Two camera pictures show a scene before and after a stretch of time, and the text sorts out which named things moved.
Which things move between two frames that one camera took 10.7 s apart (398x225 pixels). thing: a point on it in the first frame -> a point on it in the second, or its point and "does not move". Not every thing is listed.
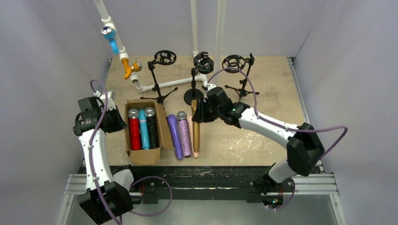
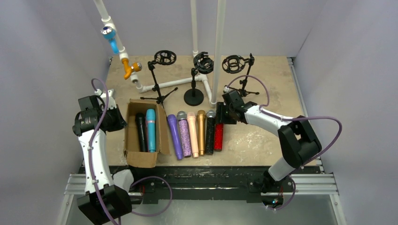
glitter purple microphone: [182, 117] does not move
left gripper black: [115, 119] does not move
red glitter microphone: [134, 125] -> [218, 137]
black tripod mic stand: [233, 63] does not move
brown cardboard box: [149, 157] does not move
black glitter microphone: [149, 112] -> [210, 115]
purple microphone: [172, 120] does not move
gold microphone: [196, 130] -> [201, 123]
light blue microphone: [142, 116] -> [150, 117]
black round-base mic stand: [204, 64] does not move
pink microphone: [189, 118] does not move
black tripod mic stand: [165, 57] does not move
